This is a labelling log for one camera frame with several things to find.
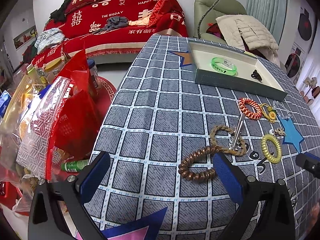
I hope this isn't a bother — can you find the grey flexible phone stand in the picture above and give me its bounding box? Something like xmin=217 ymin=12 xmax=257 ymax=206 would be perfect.
xmin=197 ymin=0 xmax=220 ymax=38

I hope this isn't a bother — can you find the green jewelry tray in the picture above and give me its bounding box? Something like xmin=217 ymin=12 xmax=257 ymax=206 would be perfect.
xmin=188 ymin=41 xmax=287 ymax=101

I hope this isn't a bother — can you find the red gift bag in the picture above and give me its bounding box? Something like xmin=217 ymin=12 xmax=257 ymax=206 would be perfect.
xmin=54 ymin=50 xmax=101 ymax=159

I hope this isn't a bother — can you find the orange braided bracelet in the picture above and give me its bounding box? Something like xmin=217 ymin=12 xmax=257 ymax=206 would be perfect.
xmin=237 ymin=97 xmax=263 ymax=120

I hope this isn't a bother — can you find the beige down jacket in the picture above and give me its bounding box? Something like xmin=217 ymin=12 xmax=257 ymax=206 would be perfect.
xmin=216 ymin=15 xmax=279 ymax=50

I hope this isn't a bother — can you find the green plastic bottle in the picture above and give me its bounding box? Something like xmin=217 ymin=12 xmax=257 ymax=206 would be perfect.
xmin=61 ymin=159 xmax=89 ymax=173

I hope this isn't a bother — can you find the grey crumpled garment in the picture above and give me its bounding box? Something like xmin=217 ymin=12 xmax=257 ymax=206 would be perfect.
xmin=93 ymin=16 xmax=129 ymax=34

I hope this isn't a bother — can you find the silver metal hair clip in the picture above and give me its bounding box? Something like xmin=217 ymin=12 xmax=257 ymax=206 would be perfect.
xmin=229 ymin=113 xmax=245 ymax=150

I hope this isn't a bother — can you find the tan braided rope bracelet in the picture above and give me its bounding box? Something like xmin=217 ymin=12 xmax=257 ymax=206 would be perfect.
xmin=209 ymin=125 xmax=249 ymax=157

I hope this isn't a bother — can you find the yellow spiral hair tie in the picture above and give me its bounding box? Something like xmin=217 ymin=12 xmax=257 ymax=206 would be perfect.
xmin=260 ymin=134 xmax=283 ymax=164

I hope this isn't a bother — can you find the black hair claw clip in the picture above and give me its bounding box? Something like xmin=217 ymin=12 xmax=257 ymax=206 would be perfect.
xmin=251 ymin=69 xmax=263 ymax=82

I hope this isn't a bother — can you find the yellow flower keychain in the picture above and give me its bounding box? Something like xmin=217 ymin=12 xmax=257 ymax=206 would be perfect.
xmin=259 ymin=103 xmax=277 ymax=124

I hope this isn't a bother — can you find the brown spiral hair tie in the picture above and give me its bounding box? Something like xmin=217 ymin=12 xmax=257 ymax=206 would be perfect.
xmin=178 ymin=145 xmax=223 ymax=183

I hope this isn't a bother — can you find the green translucent bracelet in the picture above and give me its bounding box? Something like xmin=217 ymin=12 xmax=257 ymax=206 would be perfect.
xmin=210 ymin=57 xmax=238 ymax=77

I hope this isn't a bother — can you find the red sofa cover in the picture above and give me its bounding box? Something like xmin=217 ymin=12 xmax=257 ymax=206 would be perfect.
xmin=31 ymin=0 xmax=188 ymax=67

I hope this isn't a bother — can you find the black garment on sofa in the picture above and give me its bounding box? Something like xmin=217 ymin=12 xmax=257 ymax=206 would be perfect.
xmin=50 ymin=0 xmax=72 ymax=23

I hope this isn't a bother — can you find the green armchair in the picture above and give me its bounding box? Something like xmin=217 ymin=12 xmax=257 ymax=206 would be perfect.
xmin=193 ymin=0 xmax=247 ymax=44

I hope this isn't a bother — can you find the light blue folded cloth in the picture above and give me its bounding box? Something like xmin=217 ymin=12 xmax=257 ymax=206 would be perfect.
xmin=35 ymin=28 xmax=68 ymax=55

